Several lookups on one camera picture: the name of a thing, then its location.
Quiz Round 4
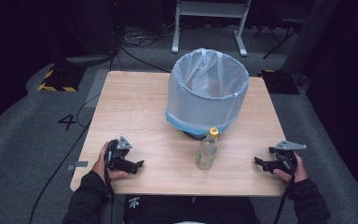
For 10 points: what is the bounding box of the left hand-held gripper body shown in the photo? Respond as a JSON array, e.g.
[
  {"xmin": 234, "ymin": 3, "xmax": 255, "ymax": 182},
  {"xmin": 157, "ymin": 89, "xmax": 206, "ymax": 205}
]
[{"xmin": 104, "ymin": 135, "xmax": 133, "ymax": 172}]

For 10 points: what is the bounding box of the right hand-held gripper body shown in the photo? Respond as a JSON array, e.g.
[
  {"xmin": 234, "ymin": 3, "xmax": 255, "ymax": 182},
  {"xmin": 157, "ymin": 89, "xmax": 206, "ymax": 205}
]
[{"xmin": 268, "ymin": 140, "xmax": 308, "ymax": 174}]

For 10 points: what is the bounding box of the clear plastic bottle yellow cap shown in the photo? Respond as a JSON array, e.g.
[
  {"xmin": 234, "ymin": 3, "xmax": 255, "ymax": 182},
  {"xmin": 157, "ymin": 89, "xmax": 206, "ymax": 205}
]
[{"xmin": 194, "ymin": 126, "xmax": 220, "ymax": 171}]

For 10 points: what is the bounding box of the trash bin with plastic bag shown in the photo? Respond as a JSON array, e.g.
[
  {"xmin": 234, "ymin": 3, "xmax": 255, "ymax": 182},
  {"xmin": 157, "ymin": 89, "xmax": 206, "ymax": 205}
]
[{"xmin": 164, "ymin": 48, "xmax": 251, "ymax": 140}]

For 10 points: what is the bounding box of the person's left hand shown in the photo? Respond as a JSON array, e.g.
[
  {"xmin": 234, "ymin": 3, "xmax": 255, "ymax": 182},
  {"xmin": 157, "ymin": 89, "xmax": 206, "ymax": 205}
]
[{"xmin": 91, "ymin": 142, "xmax": 129, "ymax": 185}]

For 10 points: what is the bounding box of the person's right hand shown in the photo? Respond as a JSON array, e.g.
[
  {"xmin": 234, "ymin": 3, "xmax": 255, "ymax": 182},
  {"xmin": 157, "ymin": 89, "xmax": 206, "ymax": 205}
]
[{"xmin": 272, "ymin": 151, "xmax": 310, "ymax": 184}]

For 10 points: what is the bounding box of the grey tape strip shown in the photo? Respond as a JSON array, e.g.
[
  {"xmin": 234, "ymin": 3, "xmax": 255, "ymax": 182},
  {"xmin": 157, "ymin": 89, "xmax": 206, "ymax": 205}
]
[{"xmin": 66, "ymin": 161, "xmax": 90, "ymax": 172}]

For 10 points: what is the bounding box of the person's torso in black clothing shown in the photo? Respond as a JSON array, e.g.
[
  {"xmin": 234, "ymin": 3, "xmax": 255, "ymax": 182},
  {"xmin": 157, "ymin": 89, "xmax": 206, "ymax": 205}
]
[{"xmin": 123, "ymin": 194, "xmax": 259, "ymax": 224}]

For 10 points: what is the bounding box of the black tripod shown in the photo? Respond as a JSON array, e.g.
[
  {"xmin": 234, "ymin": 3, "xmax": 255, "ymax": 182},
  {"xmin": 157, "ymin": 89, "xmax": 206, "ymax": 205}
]
[{"xmin": 252, "ymin": 17, "xmax": 306, "ymax": 61}]

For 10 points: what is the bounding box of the grey metal stand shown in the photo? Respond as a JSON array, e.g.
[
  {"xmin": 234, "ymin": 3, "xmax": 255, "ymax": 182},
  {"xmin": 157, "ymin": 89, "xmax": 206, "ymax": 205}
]
[{"xmin": 171, "ymin": 0, "xmax": 253, "ymax": 58}]

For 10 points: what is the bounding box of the left hand-held gripper cable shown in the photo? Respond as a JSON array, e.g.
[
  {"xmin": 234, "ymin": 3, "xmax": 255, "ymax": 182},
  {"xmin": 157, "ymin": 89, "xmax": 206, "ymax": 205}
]
[{"xmin": 103, "ymin": 148, "xmax": 117, "ymax": 224}]

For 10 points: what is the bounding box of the hand-held gripper cable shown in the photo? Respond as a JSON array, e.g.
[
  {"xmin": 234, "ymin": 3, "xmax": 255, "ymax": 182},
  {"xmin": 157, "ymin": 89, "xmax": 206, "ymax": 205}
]
[
  {"xmin": 272, "ymin": 155, "xmax": 296, "ymax": 224},
  {"xmin": 103, "ymin": 148, "xmax": 117, "ymax": 224}
]

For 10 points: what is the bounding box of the right hand-held gripper cable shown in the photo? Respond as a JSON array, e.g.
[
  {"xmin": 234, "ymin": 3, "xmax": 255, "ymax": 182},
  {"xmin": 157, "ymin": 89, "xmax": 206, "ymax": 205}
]
[{"xmin": 272, "ymin": 155, "xmax": 296, "ymax": 224}]

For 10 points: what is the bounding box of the black floor cable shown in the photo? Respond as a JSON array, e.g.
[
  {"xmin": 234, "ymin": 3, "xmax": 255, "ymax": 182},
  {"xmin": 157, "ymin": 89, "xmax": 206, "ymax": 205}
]
[{"xmin": 27, "ymin": 92, "xmax": 102, "ymax": 224}]

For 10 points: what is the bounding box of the black yellow striped base plate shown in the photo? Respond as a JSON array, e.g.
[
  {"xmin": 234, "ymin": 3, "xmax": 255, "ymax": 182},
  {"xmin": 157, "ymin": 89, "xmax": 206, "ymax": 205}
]
[{"xmin": 37, "ymin": 63, "xmax": 87, "ymax": 93}]

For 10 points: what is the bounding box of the bundle of black cables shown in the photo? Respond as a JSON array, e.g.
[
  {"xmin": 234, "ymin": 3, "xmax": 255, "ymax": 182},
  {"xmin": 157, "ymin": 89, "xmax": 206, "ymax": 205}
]
[{"xmin": 108, "ymin": 18, "xmax": 176, "ymax": 74}]

